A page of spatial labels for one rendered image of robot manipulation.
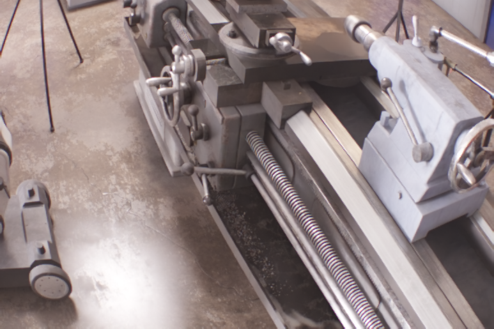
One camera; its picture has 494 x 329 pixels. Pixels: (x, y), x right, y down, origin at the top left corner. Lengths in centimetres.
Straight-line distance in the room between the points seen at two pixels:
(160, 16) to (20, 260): 129
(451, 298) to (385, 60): 71
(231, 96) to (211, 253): 85
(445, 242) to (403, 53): 57
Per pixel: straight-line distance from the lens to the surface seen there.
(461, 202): 151
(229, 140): 187
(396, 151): 150
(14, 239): 233
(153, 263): 243
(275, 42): 176
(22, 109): 340
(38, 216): 238
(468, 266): 164
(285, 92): 182
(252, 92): 187
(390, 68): 156
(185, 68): 189
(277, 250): 198
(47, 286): 223
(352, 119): 204
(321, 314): 180
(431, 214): 143
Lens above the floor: 182
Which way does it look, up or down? 36 degrees down
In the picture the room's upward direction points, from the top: 6 degrees clockwise
